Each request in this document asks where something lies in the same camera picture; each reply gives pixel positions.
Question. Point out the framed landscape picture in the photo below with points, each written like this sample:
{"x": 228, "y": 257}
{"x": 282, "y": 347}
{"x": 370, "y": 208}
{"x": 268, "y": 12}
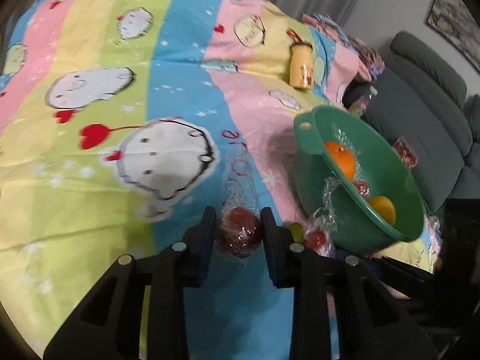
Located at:
{"x": 453, "y": 21}

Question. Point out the green plastic bowl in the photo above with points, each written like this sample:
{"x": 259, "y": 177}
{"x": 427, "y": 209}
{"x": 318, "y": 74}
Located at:
{"x": 320, "y": 184}

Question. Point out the large orange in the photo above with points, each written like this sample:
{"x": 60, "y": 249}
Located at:
{"x": 343, "y": 157}

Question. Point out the yellow cartoon bottle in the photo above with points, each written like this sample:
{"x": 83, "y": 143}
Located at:
{"x": 301, "y": 62}

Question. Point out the small green fruit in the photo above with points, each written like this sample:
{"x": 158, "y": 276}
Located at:
{"x": 297, "y": 232}

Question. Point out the pile of folded clothes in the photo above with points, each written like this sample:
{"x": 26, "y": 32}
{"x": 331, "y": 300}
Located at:
{"x": 371, "y": 62}

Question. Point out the yellow lemon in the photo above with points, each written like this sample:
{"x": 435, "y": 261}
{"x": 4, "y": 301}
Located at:
{"x": 384, "y": 208}

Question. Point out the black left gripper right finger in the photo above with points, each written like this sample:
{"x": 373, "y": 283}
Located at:
{"x": 370, "y": 322}

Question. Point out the red patterned packet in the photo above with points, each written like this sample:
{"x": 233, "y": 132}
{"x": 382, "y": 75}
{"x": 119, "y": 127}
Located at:
{"x": 405, "y": 152}

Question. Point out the clear drink bottle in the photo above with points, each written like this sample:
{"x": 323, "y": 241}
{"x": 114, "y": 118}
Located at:
{"x": 359, "y": 106}

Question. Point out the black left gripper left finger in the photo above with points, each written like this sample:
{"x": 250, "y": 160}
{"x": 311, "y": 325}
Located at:
{"x": 106, "y": 324}

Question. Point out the plastic red fruit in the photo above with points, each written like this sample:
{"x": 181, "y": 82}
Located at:
{"x": 239, "y": 232}

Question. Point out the colourful striped cartoon cloth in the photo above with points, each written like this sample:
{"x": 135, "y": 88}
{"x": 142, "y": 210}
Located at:
{"x": 118, "y": 120}

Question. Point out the grey sofa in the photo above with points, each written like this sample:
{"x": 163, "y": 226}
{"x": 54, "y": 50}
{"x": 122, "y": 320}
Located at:
{"x": 423, "y": 101}

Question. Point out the red tomato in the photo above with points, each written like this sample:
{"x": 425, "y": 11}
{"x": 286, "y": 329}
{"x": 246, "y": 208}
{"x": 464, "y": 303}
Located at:
{"x": 362, "y": 187}

